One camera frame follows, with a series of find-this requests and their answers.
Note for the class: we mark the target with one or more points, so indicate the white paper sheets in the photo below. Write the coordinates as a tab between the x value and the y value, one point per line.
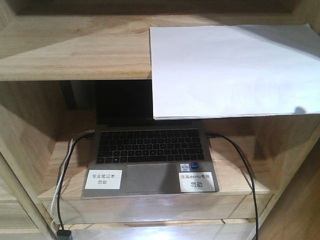
204	72

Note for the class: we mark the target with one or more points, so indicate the grey laptop computer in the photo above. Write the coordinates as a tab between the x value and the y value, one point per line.
135	155

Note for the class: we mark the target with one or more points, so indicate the wooden shelf unit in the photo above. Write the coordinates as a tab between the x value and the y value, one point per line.
46	42

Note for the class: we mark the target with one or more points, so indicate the grey adapter dongle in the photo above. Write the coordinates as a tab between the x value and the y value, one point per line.
63	234

